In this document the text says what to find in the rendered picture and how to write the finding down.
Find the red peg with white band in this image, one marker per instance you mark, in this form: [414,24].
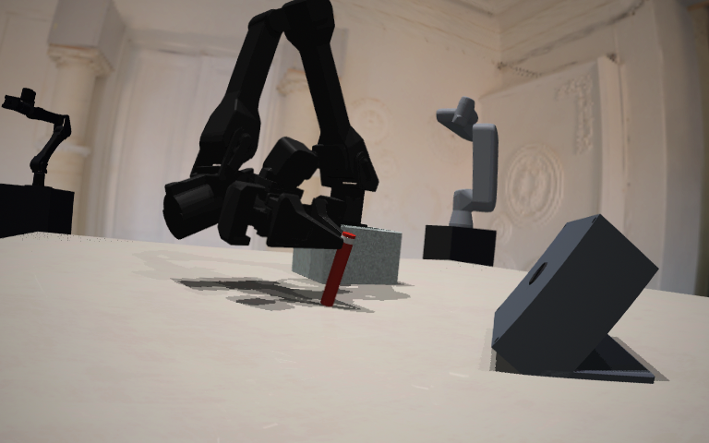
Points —
[337,269]

